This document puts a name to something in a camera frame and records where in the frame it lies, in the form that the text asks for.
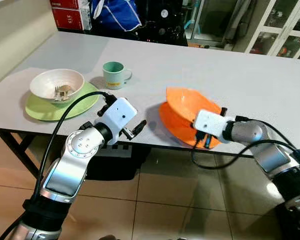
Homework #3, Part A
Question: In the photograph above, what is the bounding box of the orange plastic bowl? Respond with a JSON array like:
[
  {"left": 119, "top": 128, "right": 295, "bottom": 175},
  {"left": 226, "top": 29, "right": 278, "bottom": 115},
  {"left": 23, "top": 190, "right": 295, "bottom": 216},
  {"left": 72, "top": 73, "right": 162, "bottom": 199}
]
[{"left": 158, "top": 87, "right": 227, "bottom": 150}]

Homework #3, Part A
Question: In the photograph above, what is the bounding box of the gold metal spoon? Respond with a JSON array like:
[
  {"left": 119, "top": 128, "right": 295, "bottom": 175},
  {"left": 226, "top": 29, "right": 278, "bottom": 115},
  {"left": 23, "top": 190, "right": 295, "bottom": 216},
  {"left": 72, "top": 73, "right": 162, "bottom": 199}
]
[{"left": 59, "top": 85, "right": 74, "bottom": 99}]

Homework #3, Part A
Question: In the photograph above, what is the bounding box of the black box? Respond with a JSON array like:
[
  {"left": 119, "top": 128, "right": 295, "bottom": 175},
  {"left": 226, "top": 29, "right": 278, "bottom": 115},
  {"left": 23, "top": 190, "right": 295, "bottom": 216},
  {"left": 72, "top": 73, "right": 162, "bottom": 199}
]
[{"left": 86, "top": 142, "right": 152, "bottom": 182}]

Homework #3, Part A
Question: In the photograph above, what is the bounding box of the pale green mug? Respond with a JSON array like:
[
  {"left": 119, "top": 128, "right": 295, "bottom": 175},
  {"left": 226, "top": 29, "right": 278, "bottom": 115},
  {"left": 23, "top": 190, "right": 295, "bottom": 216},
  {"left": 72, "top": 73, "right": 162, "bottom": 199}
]
[{"left": 102, "top": 61, "right": 133, "bottom": 90}]

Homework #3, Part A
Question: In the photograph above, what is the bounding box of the light green plate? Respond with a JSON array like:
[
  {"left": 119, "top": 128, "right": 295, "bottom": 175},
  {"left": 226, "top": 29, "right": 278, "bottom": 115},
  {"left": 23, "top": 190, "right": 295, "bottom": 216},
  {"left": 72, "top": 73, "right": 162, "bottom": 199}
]
[{"left": 24, "top": 81, "right": 101, "bottom": 122}]

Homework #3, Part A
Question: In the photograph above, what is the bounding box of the white ceramic bowl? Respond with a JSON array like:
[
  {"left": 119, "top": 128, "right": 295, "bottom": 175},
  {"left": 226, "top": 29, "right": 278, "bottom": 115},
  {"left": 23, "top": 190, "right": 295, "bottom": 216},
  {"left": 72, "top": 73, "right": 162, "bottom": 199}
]
[{"left": 29, "top": 68, "right": 86, "bottom": 104}]

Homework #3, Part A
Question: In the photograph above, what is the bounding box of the black appliance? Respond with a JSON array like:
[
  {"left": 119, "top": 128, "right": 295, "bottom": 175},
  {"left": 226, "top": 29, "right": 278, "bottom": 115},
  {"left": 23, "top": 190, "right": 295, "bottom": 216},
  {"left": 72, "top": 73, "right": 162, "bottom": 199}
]
[{"left": 138, "top": 0, "right": 189, "bottom": 47}]

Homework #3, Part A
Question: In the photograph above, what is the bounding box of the blue white bag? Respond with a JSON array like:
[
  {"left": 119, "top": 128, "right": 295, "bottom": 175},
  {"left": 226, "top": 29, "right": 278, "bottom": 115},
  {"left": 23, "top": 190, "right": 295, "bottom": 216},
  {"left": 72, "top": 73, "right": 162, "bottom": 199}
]
[{"left": 88, "top": 0, "right": 143, "bottom": 33}]

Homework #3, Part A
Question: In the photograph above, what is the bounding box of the black table leg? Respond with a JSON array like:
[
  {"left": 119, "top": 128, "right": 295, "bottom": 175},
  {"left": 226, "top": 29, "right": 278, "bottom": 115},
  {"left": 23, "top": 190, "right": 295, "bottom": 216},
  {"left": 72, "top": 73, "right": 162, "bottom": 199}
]
[{"left": 0, "top": 129, "right": 43, "bottom": 178}]

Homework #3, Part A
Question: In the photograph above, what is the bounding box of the metal framed glass door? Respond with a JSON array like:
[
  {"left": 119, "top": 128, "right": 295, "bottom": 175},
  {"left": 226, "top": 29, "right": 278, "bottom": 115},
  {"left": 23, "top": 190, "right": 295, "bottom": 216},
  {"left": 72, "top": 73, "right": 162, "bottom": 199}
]
[{"left": 185, "top": 0, "right": 253, "bottom": 51}]

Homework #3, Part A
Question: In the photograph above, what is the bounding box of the red cardboard box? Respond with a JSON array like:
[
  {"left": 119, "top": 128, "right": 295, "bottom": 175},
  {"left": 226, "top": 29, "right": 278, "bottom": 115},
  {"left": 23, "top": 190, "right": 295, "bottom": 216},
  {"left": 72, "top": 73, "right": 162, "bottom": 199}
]
[
  {"left": 50, "top": 0, "right": 83, "bottom": 10},
  {"left": 52, "top": 7, "right": 91, "bottom": 31}
]

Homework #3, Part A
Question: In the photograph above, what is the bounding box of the white glass-door cabinet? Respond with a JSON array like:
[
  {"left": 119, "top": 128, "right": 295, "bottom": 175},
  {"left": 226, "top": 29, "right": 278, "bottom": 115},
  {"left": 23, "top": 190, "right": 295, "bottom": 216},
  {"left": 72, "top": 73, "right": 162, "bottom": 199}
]
[{"left": 245, "top": 0, "right": 300, "bottom": 61}]

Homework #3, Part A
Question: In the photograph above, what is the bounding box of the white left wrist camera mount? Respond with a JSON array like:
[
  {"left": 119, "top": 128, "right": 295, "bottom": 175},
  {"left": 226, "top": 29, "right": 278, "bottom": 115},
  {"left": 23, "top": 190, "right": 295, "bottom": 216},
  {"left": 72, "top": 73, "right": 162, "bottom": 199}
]
[{"left": 95, "top": 97, "right": 139, "bottom": 146}]

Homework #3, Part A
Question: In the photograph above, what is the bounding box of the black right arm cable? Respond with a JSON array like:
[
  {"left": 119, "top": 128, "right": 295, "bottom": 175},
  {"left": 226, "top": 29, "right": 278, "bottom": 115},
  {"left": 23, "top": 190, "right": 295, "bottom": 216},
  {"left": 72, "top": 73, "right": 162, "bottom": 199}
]
[{"left": 191, "top": 116, "right": 300, "bottom": 171}]

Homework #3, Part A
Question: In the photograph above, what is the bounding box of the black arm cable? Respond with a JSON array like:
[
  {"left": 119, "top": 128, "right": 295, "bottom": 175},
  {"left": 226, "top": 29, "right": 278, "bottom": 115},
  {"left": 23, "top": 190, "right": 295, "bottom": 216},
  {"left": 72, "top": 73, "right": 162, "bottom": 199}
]
[
  {"left": 191, "top": 116, "right": 300, "bottom": 171},
  {"left": 0, "top": 91, "right": 113, "bottom": 240}
]

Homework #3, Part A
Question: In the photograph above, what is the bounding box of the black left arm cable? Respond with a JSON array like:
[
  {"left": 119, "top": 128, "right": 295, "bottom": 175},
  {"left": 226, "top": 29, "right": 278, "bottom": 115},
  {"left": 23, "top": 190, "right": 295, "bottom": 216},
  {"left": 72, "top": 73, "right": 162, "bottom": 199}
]
[{"left": 0, "top": 91, "right": 113, "bottom": 240}]

